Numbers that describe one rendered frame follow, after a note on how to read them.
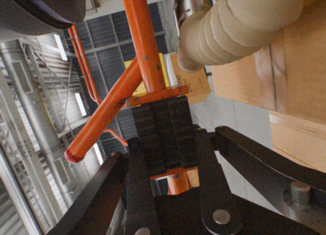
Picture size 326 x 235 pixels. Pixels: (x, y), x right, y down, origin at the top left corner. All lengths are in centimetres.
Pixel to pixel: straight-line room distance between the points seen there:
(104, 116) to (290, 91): 20
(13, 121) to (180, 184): 263
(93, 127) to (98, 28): 1154
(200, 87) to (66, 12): 177
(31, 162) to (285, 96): 277
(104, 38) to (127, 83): 1131
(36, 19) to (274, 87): 26
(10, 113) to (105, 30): 948
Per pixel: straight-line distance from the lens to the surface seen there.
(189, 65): 21
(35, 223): 283
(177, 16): 19
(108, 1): 128
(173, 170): 17
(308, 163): 113
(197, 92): 190
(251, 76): 25
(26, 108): 593
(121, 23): 1141
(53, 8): 21
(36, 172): 284
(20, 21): 22
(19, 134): 274
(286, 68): 20
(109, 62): 1115
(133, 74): 17
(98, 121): 19
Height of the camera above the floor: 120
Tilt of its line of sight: 1 degrees up
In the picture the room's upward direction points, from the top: 104 degrees counter-clockwise
